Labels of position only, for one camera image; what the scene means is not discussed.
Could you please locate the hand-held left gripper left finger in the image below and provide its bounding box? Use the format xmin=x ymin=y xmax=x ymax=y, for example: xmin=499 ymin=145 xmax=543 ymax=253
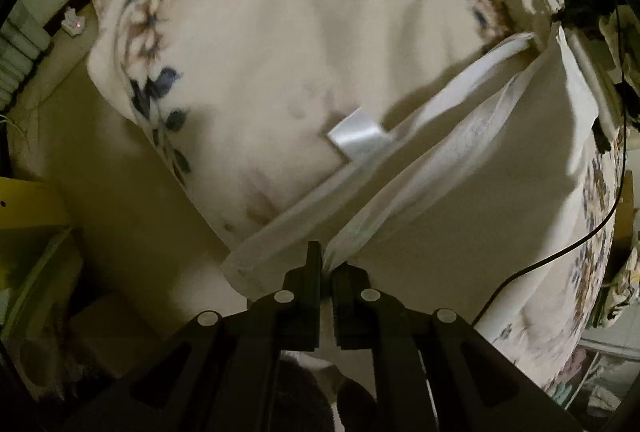
xmin=64 ymin=241 xmax=324 ymax=432

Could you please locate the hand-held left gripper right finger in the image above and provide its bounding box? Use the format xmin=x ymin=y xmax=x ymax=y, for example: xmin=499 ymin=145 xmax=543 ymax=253
xmin=331 ymin=263 xmax=587 ymax=432

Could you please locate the cardboard box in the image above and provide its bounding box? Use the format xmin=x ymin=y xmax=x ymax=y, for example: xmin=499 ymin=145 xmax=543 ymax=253
xmin=69 ymin=291 xmax=168 ymax=380

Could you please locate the floral cream blanket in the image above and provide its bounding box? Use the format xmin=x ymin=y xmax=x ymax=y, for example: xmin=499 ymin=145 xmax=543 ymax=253
xmin=85 ymin=0 xmax=627 ymax=394

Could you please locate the floral crumpled cloth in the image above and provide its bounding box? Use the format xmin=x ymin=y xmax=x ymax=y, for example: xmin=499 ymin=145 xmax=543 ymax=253
xmin=602 ymin=248 xmax=640 ymax=330

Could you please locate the yellow furniture panel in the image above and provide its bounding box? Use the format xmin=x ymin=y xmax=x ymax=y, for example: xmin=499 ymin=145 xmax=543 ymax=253
xmin=0 ymin=177 xmax=72 ymax=297

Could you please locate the small white device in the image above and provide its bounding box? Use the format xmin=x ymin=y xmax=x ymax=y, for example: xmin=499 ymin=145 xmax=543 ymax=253
xmin=61 ymin=8 xmax=87 ymax=35

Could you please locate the stack of pale books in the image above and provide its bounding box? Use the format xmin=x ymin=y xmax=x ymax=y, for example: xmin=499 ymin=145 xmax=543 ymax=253
xmin=0 ymin=6 xmax=55 ymax=113

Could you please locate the black cable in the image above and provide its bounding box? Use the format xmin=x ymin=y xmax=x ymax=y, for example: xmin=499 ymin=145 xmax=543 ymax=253
xmin=472 ymin=0 xmax=632 ymax=320

